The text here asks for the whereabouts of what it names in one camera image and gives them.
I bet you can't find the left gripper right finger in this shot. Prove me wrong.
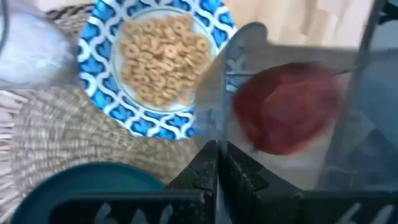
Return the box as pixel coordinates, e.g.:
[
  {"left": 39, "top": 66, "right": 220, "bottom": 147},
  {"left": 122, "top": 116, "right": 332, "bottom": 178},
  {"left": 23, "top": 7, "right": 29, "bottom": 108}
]
[{"left": 219, "top": 140, "right": 398, "bottom": 224}]

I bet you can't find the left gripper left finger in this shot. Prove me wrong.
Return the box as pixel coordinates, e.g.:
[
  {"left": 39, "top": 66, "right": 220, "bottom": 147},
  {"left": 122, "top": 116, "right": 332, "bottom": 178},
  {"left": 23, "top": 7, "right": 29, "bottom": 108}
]
[{"left": 49, "top": 139, "right": 218, "bottom": 224}]

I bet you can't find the red apple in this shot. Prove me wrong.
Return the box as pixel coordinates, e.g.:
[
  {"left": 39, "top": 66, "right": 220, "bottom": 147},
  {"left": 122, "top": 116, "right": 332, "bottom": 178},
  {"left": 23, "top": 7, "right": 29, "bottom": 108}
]
[{"left": 233, "top": 62, "right": 341, "bottom": 156}]

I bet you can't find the dark teal plate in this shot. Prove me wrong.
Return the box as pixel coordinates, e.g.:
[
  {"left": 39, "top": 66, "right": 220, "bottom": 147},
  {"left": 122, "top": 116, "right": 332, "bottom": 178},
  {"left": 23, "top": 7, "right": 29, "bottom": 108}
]
[{"left": 11, "top": 161, "right": 165, "bottom": 224}]

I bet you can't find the clear plastic container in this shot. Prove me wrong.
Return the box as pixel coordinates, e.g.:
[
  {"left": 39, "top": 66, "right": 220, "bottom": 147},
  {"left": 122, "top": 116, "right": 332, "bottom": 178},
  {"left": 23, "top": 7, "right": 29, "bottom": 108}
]
[{"left": 192, "top": 21, "right": 398, "bottom": 191}]

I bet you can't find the round woven placemat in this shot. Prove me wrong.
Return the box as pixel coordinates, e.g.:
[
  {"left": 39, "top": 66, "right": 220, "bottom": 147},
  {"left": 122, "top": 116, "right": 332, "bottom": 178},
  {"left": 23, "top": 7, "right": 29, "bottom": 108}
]
[{"left": 0, "top": 2, "right": 200, "bottom": 215}]

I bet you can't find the blue patterned paper bowl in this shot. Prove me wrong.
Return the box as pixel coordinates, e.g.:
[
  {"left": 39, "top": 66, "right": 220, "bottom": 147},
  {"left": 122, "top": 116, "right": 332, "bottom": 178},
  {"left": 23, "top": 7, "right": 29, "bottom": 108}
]
[{"left": 76, "top": 0, "right": 239, "bottom": 141}]

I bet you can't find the clear glass with white filling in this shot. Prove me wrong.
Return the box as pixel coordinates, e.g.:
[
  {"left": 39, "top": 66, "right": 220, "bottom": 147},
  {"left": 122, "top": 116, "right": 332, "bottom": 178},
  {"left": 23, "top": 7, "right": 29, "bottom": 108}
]
[{"left": 0, "top": 0, "right": 80, "bottom": 91}]

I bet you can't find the cereal rings heap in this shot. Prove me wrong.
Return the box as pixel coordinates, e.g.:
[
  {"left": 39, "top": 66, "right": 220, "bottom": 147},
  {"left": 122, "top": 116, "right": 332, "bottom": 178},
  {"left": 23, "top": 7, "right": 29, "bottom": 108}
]
[{"left": 119, "top": 14, "right": 215, "bottom": 108}]

